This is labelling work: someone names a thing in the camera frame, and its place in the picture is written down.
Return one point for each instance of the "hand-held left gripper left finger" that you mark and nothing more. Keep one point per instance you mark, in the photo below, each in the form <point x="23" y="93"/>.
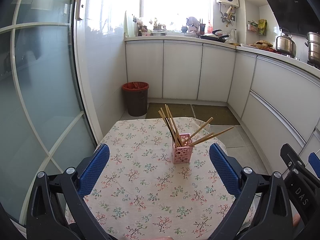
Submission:
<point x="96" y="170"/>

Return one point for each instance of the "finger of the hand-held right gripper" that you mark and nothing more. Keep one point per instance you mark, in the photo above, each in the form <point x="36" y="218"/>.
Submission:
<point x="315" y="161"/>
<point x="292" y="160"/>

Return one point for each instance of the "steel steamer pot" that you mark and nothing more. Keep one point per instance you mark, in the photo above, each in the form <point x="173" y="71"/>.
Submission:
<point x="313" y="50"/>

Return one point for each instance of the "clear glass pitcher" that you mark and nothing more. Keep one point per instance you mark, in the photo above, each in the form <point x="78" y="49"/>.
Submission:
<point x="233" y="36"/>

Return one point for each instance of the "brown trash bin red liner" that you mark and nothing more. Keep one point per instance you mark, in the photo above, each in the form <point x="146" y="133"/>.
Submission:
<point x="136" y="100"/>

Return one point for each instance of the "pink perforated utensil holder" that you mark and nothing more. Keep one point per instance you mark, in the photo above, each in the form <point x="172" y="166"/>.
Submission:
<point x="182" y="153"/>

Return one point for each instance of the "white cutting board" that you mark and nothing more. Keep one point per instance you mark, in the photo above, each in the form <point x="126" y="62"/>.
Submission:
<point x="128" y="23"/>

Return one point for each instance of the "frosted glass sliding door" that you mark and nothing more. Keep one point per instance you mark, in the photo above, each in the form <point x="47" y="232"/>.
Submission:
<point x="37" y="92"/>

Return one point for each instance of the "bundle of wooden chopsticks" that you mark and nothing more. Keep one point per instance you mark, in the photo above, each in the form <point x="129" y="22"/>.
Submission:
<point x="180" y="130"/>

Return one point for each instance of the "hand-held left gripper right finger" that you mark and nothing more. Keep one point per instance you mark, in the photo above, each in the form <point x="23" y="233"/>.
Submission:
<point x="223" y="170"/>

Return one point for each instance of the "red bottle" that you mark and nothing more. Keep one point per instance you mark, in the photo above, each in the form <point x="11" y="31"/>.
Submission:
<point x="210" y="28"/>

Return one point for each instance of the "wall rack with packets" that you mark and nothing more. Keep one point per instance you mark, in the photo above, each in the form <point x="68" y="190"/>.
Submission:
<point x="257" y="27"/>

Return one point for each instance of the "black range hood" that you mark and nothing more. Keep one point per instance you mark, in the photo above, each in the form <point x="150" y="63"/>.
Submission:
<point x="292" y="2"/>

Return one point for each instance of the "woven basket with food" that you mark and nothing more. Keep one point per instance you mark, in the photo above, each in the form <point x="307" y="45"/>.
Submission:
<point x="263" y="44"/>

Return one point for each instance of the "black frying pan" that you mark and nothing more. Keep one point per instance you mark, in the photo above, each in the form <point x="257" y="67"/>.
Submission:
<point x="215" y="38"/>

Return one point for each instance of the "kitchen window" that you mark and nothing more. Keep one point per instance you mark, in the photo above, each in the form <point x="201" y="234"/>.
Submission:
<point x="175" y="2"/>

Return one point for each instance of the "steel kettle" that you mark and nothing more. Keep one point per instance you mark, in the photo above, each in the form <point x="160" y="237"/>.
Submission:
<point x="286" y="45"/>

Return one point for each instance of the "floral tablecloth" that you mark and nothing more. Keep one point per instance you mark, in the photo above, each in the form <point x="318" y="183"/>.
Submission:
<point x="155" y="192"/>

